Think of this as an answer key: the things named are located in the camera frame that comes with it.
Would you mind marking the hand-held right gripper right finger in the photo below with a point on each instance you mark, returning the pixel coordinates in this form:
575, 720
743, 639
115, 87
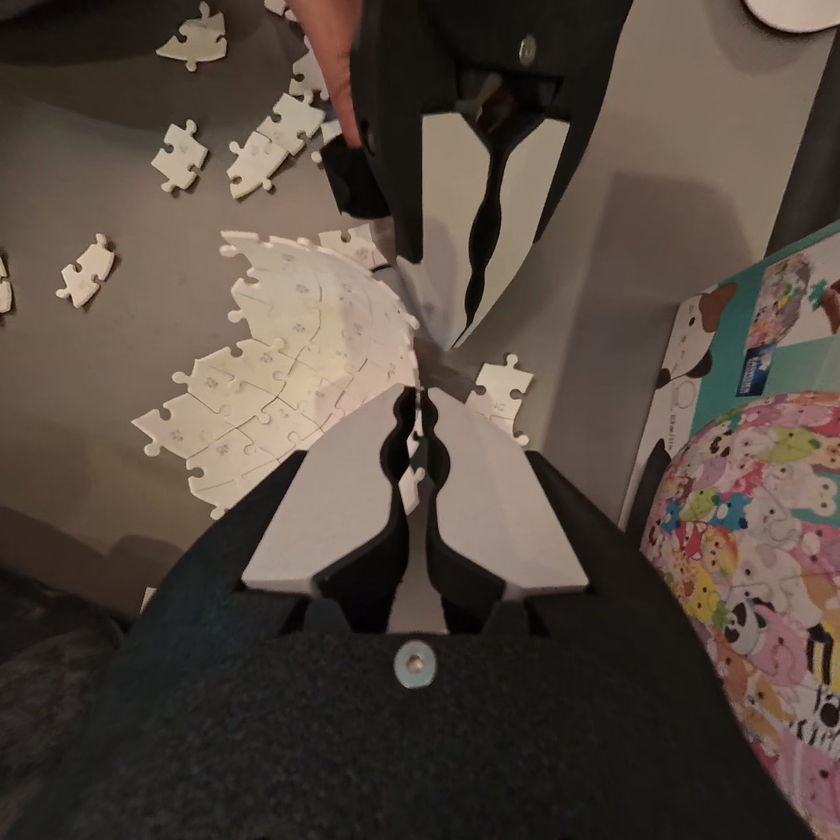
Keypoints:
505, 512

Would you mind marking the scattered loose puzzle pieces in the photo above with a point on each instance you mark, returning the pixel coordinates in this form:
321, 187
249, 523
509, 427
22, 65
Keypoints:
180, 157

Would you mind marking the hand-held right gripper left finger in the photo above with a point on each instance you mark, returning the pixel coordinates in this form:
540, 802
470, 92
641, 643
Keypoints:
328, 512

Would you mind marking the white round object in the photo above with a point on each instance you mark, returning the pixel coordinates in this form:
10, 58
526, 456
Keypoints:
800, 13

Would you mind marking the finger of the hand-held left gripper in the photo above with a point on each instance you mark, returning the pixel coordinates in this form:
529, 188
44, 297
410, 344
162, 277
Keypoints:
531, 197
446, 197

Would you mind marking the colourful puzzle box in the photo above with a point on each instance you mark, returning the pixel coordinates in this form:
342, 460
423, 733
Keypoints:
754, 525

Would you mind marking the person's left hand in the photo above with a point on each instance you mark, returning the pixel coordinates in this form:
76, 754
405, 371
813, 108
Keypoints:
334, 52

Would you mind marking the partly built puzzle ball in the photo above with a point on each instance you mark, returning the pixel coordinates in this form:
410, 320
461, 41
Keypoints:
315, 341

